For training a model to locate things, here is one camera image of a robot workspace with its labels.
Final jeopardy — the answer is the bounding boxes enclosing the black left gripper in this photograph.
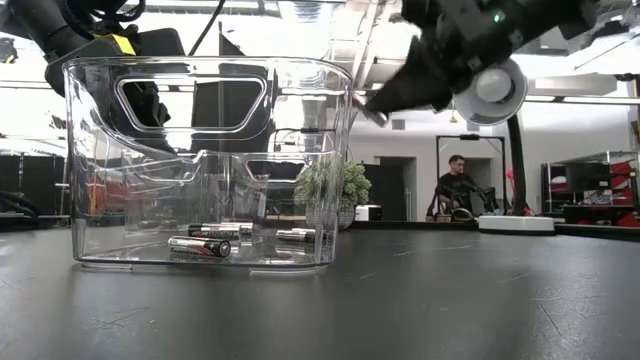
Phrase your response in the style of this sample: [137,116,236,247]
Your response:
[43,27,187,152]

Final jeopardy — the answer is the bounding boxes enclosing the white small box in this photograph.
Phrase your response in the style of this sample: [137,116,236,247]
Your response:
[354,204,384,222]

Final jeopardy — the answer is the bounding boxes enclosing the person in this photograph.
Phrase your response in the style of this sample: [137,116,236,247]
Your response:
[427,154,499,221]

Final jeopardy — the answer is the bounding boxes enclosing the black standing partition panel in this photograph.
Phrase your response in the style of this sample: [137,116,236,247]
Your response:
[191,22,281,184]

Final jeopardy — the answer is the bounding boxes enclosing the yellow cable tag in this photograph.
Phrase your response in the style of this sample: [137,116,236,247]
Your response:
[94,32,137,56]

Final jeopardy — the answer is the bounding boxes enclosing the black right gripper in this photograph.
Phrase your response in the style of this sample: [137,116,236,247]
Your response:
[364,0,531,116]

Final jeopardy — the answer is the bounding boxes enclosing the green artificial potted plant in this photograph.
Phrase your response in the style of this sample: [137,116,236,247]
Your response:
[294,159,374,231]

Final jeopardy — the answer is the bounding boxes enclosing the silver black AAA battery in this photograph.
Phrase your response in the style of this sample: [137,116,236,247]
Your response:
[352,94,390,127]
[275,227,318,245]
[187,223,243,241]
[219,221,255,235]
[167,235,233,259]

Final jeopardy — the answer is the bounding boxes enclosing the clear plastic bin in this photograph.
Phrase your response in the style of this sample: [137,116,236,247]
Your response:
[62,55,355,276]
[219,149,334,229]

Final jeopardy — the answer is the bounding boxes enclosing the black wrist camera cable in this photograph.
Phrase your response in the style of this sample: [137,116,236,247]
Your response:
[187,0,227,57]

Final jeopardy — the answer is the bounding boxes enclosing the black rectangular frame stand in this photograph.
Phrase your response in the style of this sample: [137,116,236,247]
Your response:
[435,133,506,221]

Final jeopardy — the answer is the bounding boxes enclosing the white desk lamp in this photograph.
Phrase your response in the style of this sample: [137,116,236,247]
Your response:
[452,58,556,236]

